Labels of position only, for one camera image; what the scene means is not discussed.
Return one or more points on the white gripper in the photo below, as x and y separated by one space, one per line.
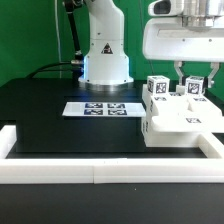
186 30

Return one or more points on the white tagged cube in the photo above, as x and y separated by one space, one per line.
194 85
158 85

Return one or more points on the white chair back part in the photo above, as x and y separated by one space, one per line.
174 104

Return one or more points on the white chair seat part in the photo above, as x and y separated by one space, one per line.
179 130

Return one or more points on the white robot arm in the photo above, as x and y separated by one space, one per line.
105 65

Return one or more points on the white marker sheet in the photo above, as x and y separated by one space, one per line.
103 109

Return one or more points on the white U-shaped fence frame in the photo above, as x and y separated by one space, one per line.
103 171

